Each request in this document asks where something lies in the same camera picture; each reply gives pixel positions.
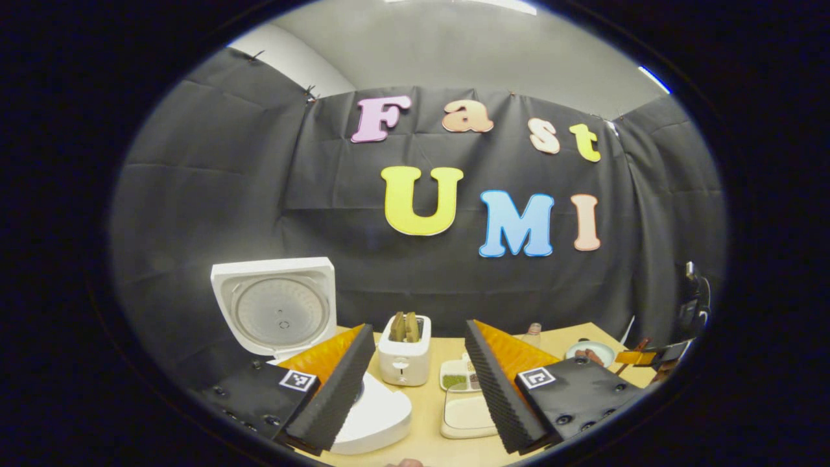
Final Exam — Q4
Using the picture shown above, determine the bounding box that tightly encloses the black backdrop cloth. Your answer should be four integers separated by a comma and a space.
110, 47, 727, 390

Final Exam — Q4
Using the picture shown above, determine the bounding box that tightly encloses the white rice cooker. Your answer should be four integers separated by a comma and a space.
211, 257, 413, 455

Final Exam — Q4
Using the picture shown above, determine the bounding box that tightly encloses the pale green plate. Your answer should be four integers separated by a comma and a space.
565, 341, 616, 368

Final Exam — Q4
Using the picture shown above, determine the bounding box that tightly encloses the white toaster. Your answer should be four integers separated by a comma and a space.
377, 313, 433, 387

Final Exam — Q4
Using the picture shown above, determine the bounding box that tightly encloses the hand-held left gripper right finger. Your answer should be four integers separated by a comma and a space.
464, 319, 646, 455

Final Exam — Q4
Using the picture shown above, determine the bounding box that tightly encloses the cream rice tray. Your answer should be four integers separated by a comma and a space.
440, 389, 500, 440

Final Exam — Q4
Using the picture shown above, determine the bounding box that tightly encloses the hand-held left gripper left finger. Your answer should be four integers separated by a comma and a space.
188, 323, 377, 457

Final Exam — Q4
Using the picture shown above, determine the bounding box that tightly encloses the divided dish of grains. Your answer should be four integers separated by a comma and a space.
440, 359, 482, 393

